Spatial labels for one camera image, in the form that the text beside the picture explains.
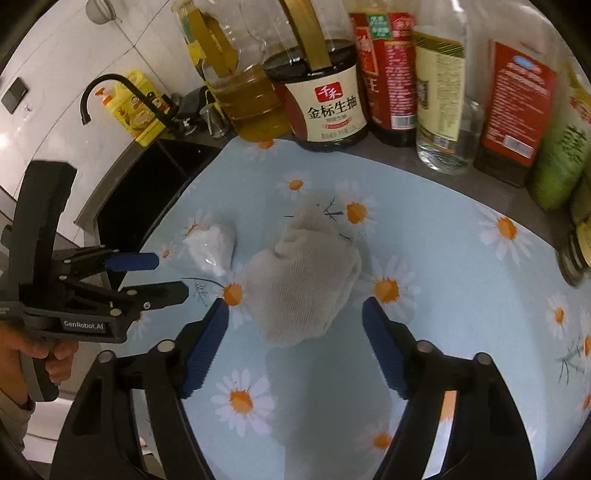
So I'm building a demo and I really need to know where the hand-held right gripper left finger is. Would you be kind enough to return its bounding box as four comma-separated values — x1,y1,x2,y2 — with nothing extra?
50,300,230,480

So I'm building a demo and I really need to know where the white towel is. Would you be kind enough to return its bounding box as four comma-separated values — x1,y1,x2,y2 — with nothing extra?
242,196,363,347

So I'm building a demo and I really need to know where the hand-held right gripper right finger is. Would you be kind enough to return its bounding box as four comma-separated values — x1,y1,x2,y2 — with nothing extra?
361,296,539,480

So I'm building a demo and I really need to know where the green label bottle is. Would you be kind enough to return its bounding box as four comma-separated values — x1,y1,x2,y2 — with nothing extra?
527,60,591,213

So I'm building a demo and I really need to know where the dark bottle red label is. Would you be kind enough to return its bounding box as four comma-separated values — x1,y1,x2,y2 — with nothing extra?
348,0,421,148

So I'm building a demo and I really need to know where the dark soy sauce jug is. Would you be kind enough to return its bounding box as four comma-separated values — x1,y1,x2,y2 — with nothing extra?
263,0,370,151

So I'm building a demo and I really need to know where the yellow-green oil bottle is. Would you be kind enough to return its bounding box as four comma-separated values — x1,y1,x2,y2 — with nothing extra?
175,0,222,81

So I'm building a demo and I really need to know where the grey wall switch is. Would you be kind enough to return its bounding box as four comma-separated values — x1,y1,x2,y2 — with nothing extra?
0,78,29,114

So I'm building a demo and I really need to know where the large clear cooking oil bottle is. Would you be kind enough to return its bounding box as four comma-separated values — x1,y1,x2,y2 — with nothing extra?
194,0,294,144

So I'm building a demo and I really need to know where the clear bottle cream label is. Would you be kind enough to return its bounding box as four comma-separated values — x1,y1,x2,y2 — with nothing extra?
411,0,483,176

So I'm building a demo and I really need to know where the small yellow-capped bottle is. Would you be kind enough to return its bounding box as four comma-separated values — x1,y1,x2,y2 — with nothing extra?
556,222,591,288

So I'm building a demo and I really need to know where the person's left hand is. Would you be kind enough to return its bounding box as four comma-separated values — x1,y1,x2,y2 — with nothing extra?
0,319,80,408

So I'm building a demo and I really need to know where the black sink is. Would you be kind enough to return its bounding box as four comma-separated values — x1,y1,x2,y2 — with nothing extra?
74,136,222,291

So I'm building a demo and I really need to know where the plastic-wrapped white tissue ball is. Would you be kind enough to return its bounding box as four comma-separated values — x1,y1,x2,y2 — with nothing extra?
180,224,238,278

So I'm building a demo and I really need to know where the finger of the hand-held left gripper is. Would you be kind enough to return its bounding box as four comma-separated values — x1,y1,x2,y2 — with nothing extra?
51,249,160,281
68,279,190,325

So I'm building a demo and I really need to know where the clear-necked bottle red label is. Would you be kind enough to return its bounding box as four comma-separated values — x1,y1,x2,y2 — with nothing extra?
471,0,568,189

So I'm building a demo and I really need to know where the metal strainer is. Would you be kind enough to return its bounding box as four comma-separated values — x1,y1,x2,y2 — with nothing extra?
84,0,123,24

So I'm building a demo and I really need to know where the daisy print tablecloth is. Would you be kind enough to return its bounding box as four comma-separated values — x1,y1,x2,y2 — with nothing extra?
117,136,591,480

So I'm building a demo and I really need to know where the yellow dish soap bottle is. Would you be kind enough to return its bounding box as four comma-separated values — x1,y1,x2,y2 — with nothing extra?
96,69,171,148

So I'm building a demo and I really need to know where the black faucet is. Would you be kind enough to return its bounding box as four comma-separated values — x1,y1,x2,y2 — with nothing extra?
80,74,182,136

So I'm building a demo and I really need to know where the small glass cup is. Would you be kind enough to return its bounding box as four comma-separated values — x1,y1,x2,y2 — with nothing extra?
201,102,230,139

